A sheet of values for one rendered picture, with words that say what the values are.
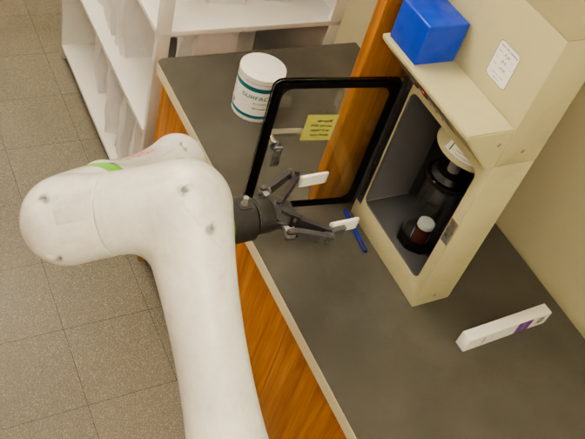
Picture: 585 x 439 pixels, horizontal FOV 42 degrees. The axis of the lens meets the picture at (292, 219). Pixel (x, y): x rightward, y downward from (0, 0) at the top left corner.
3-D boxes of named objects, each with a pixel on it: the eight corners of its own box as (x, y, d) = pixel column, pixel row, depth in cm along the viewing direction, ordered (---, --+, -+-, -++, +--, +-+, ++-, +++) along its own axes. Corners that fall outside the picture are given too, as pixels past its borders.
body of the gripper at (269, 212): (264, 219, 148) (305, 211, 152) (246, 188, 152) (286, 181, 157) (256, 245, 153) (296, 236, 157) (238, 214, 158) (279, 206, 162)
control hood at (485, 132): (411, 66, 169) (427, 28, 162) (494, 168, 151) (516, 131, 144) (367, 70, 164) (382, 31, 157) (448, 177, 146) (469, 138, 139)
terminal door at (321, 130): (352, 202, 197) (405, 78, 169) (239, 211, 186) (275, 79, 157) (351, 199, 198) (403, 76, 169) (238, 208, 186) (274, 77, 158)
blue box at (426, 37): (427, 32, 161) (444, -5, 154) (453, 62, 155) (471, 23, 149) (388, 35, 156) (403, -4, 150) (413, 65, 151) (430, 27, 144)
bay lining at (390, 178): (440, 185, 206) (496, 80, 181) (495, 258, 192) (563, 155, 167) (365, 199, 195) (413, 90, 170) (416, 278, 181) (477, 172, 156)
